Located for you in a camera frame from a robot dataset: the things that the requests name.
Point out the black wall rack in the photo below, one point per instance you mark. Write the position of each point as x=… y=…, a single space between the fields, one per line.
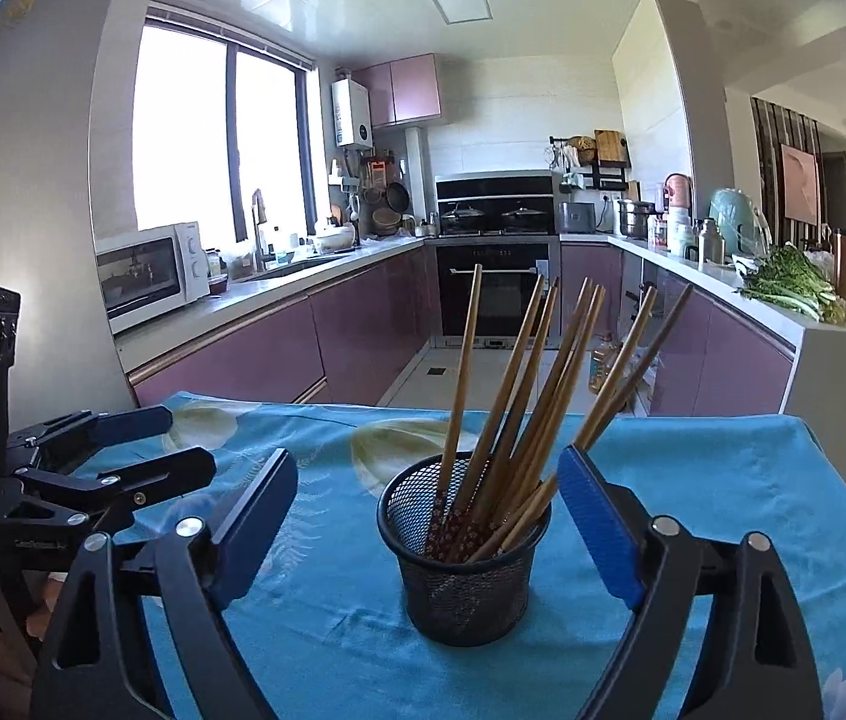
x=610 y=178

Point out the brown tumbler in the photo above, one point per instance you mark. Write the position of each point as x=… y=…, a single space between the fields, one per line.
x=844 y=262

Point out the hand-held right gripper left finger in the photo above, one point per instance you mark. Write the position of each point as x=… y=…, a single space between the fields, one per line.
x=254 y=521

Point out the hanging frying pan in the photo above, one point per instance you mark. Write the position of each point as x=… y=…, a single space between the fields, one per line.
x=397 y=196

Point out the purple kitchen base cabinets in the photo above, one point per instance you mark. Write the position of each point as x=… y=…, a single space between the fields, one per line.
x=723 y=360
x=280 y=345

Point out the pink electric kettle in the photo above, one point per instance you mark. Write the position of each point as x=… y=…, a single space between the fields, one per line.
x=679 y=193

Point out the steel thermos flask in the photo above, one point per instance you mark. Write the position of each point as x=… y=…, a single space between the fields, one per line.
x=709 y=241

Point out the mint green appliance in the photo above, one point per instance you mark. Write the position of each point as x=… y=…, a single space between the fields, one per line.
x=738 y=225

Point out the black mesh holder cup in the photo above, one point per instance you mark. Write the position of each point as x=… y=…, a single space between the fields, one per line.
x=460 y=600

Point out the pink wall picture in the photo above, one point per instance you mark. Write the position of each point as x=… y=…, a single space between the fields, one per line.
x=800 y=184

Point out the purple wall cabinet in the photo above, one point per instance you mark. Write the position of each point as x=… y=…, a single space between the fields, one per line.
x=400 y=90

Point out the white water heater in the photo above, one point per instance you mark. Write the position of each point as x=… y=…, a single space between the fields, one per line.
x=352 y=112

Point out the blue floral tablecloth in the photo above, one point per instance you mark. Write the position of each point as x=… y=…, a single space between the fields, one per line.
x=693 y=502

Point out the black integrated stove oven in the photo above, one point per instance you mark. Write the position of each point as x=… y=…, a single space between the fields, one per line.
x=505 y=270

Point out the silver box appliance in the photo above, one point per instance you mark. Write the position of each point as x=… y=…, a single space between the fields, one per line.
x=577 y=217

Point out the black lidded cooking pot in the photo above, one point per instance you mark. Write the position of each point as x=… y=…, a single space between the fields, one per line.
x=462 y=217
x=524 y=217

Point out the wooden slat partition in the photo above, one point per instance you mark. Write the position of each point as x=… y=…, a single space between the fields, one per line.
x=766 y=165

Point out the white casserole pot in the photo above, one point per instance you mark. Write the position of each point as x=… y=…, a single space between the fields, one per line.
x=337 y=240

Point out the pile of wooden chopsticks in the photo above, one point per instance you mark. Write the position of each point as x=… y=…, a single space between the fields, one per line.
x=502 y=420

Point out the white microwave oven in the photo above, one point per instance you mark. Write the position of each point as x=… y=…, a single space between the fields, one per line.
x=149 y=277

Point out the bunch of green vegetables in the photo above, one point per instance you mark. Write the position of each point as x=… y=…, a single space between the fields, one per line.
x=790 y=281

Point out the steel sink faucet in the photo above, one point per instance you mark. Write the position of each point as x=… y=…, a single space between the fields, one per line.
x=259 y=240

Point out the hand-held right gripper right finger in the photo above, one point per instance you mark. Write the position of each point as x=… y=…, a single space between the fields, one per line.
x=599 y=525

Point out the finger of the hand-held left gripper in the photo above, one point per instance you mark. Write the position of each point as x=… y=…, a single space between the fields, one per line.
x=130 y=424
x=168 y=469

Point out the wooden cutting board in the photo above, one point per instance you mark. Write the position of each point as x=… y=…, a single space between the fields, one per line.
x=610 y=146

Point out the kitchen window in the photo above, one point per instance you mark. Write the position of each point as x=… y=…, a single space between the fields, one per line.
x=183 y=135

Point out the steel stock pot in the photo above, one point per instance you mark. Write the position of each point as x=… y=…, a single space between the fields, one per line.
x=637 y=219

